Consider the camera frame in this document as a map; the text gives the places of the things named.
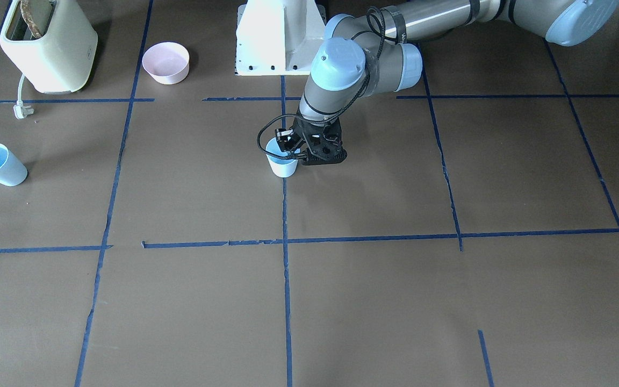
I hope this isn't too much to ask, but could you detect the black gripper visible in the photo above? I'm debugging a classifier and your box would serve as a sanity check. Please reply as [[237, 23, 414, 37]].
[[275, 118, 347, 165]]

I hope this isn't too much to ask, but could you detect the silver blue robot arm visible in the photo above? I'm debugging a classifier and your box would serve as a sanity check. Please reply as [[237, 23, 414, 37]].
[[266, 1, 618, 165]]

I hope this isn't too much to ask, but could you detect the pink bowl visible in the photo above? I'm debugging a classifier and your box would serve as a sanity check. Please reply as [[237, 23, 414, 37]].
[[141, 41, 191, 85]]

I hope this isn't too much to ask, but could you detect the cream white toaster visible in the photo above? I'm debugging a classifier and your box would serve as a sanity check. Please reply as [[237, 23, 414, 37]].
[[0, 1, 98, 95]]

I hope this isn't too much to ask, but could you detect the white toaster power plug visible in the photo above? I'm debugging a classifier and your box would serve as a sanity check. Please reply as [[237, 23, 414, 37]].
[[13, 74, 34, 120]]

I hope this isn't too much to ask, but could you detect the bread slice in toaster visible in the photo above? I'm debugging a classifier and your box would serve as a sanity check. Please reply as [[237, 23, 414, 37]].
[[19, 0, 54, 39]]

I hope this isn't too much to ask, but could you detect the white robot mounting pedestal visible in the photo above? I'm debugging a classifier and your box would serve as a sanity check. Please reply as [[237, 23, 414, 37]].
[[235, 1, 327, 76]]

